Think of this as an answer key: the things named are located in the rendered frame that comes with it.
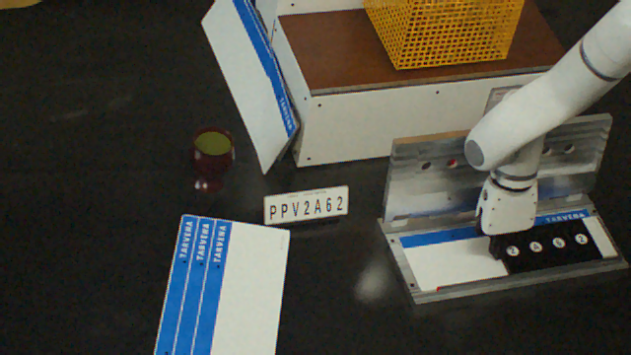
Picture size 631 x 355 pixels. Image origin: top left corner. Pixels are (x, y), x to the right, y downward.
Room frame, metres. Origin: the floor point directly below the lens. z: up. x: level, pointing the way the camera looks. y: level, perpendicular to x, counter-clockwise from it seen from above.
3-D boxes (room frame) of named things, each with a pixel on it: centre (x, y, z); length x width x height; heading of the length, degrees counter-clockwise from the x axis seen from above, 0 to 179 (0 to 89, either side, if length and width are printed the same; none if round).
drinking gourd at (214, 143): (1.66, 0.19, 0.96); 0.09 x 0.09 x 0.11
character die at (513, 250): (1.62, -0.39, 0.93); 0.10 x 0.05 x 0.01; 26
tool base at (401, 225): (1.64, -0.37, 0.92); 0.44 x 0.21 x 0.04; 116
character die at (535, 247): (1.64, -0.43, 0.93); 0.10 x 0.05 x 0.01; 26
